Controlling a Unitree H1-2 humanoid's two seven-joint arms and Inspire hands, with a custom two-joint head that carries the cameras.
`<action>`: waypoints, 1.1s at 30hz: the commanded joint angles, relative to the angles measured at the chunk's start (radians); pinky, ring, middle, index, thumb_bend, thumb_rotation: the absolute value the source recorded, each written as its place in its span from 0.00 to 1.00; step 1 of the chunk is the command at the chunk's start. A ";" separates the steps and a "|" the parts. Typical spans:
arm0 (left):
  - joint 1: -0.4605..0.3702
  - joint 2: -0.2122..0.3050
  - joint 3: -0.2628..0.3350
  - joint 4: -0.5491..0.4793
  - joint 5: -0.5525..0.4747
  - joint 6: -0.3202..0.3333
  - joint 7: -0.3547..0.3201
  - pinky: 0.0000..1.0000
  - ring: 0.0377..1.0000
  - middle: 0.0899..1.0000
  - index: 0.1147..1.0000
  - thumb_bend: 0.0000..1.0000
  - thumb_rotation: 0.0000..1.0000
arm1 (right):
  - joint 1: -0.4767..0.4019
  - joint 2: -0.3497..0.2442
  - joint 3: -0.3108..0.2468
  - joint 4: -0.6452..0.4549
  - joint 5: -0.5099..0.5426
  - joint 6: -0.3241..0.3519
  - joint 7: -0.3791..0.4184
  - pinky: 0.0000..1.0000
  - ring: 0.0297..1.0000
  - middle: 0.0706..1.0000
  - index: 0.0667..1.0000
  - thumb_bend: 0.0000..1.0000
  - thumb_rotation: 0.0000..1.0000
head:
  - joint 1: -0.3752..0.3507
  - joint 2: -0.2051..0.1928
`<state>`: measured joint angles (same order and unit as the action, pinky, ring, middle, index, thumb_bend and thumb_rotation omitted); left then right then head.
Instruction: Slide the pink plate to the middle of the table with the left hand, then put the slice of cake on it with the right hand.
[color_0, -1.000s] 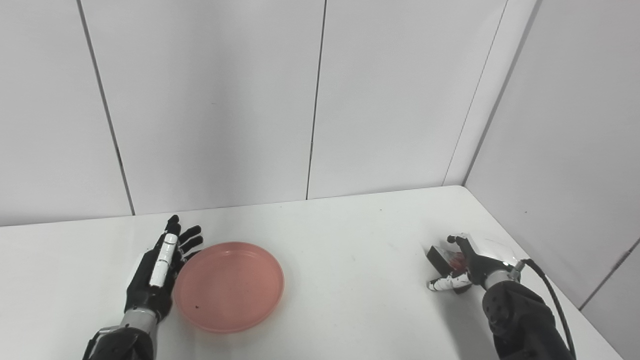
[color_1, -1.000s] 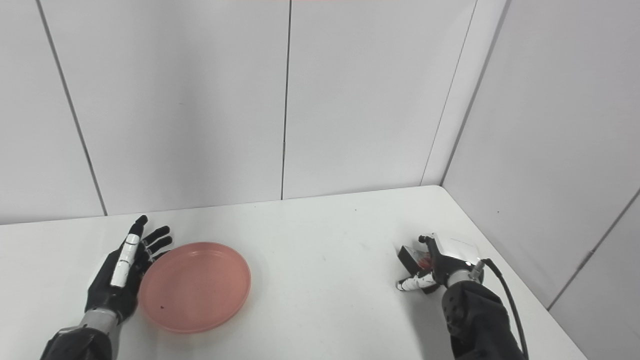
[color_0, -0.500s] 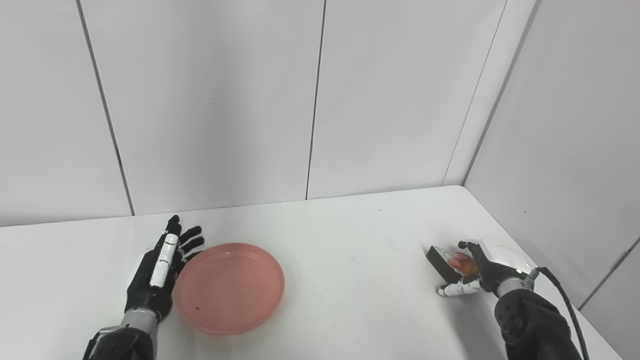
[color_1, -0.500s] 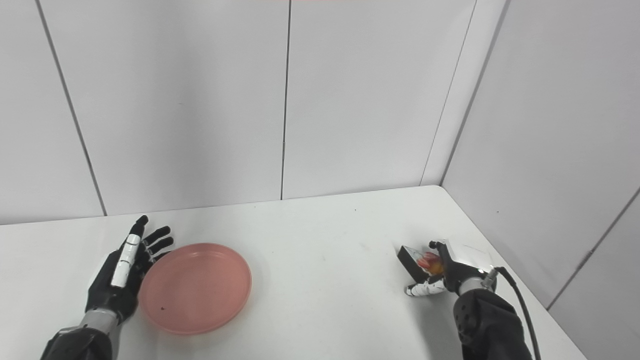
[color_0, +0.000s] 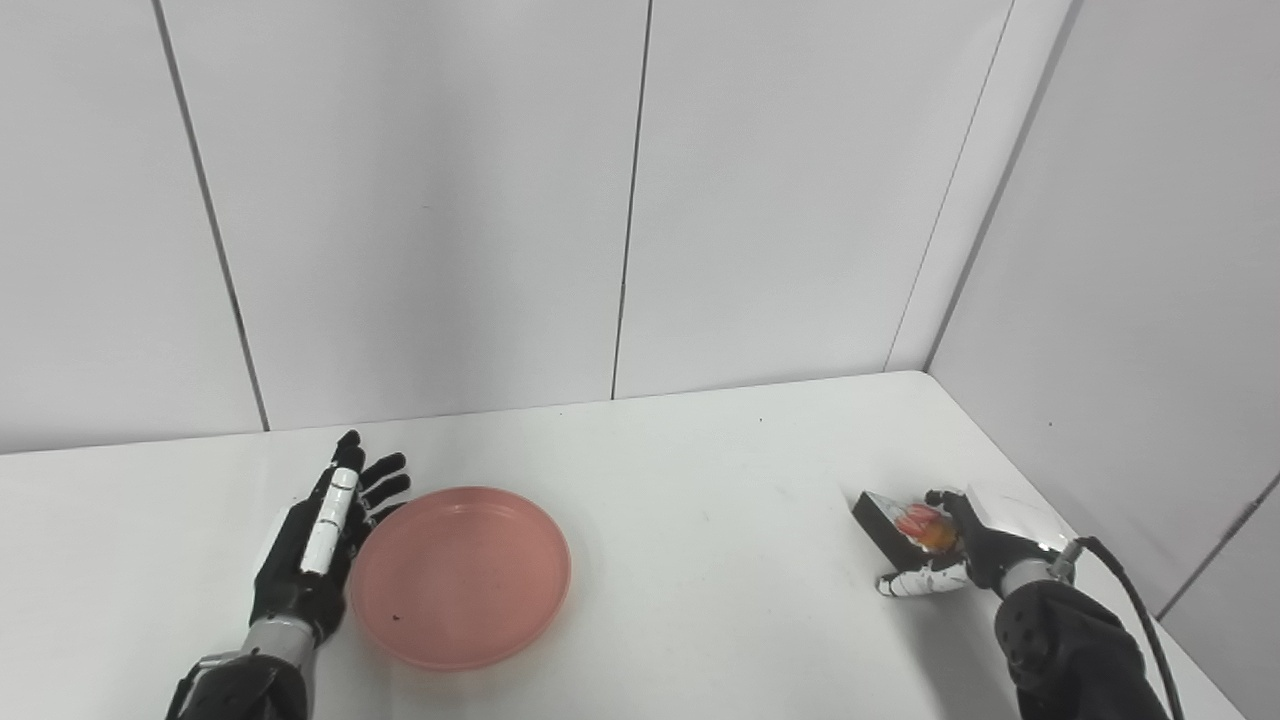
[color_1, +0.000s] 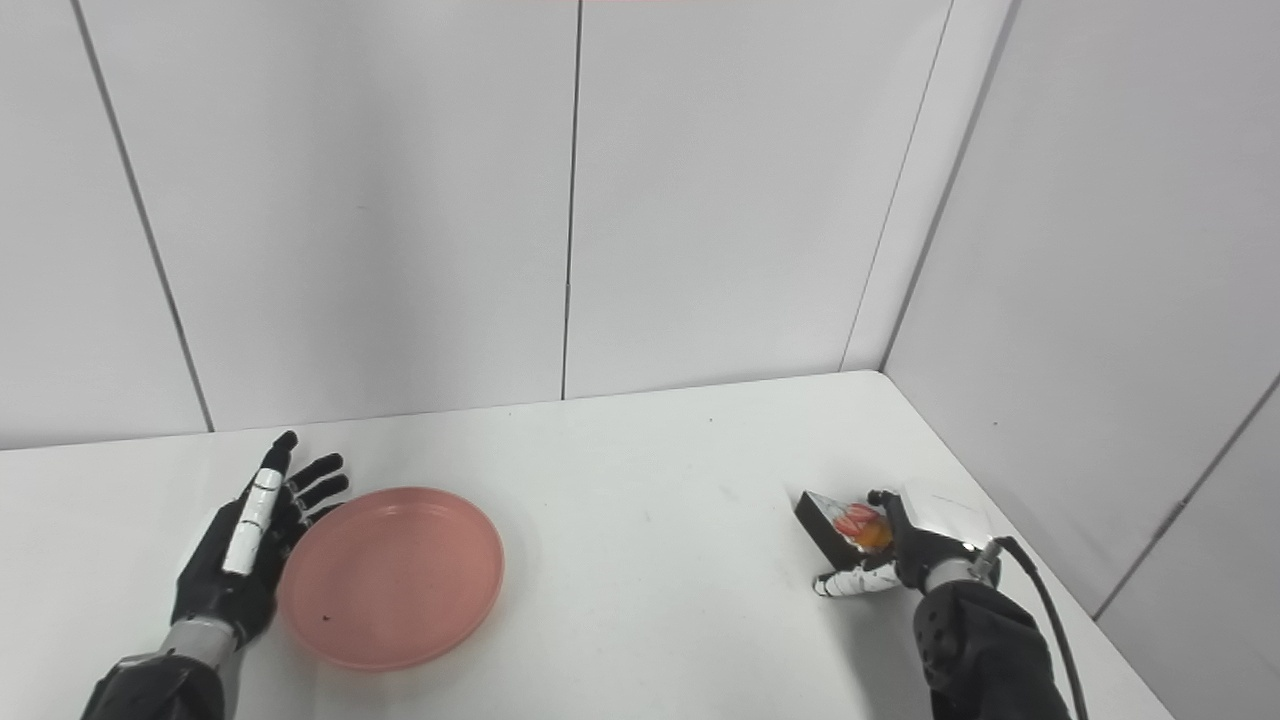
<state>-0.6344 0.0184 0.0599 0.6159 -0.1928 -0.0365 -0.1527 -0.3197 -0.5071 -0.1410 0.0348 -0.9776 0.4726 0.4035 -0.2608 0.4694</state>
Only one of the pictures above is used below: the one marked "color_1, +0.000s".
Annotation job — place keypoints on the pink round plate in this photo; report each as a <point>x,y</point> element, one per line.
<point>392,578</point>

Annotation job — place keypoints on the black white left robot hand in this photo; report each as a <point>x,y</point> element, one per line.
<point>225,580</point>

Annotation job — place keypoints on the chocolate cake slice with fruit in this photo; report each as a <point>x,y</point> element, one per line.
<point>835,520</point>

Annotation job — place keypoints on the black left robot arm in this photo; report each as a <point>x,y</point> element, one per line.
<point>165,675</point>

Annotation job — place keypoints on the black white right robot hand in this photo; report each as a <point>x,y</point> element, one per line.
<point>935,545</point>

